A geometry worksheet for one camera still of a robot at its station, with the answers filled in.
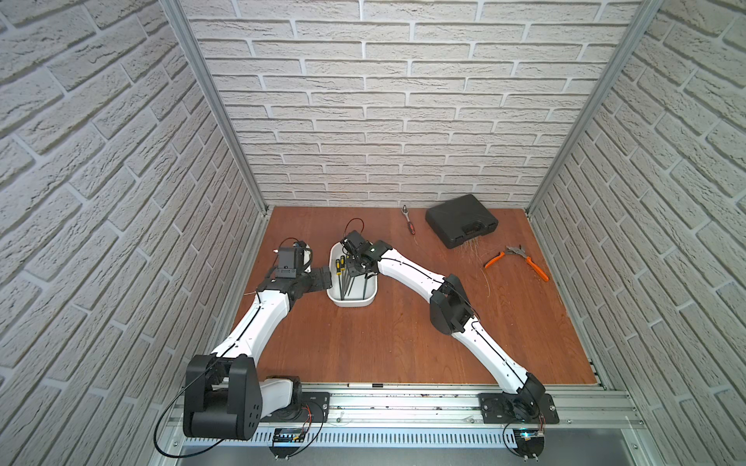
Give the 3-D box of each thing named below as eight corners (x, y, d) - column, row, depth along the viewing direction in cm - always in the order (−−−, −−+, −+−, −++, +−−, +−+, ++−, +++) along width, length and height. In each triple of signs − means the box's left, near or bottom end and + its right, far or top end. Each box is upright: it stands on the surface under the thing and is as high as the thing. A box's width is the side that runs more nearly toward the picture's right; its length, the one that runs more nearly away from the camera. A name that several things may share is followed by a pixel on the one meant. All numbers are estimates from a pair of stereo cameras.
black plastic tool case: (447, 251, 108) (450, 243, 104) (421, 217, 119) (423, 209, 115) (498, 230, 115) (502, 221, 111) (469, 200, 126) (472, 191, 122)
